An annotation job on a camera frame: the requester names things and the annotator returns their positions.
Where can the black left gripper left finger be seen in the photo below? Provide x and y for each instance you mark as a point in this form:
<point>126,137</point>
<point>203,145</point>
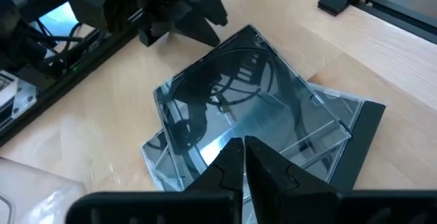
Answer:
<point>228,172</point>

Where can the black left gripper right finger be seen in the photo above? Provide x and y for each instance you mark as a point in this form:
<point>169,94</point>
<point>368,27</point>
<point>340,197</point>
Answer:
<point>273,186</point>

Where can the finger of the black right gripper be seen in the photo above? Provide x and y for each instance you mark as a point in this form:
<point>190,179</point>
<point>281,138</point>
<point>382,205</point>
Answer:
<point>208,7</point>
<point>199,31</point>

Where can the clear plastic bin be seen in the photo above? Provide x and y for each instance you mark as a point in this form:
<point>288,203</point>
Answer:
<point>34,196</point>

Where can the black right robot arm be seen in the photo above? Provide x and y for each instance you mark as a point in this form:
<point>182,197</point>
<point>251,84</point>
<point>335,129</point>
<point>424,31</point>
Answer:
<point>20,43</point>

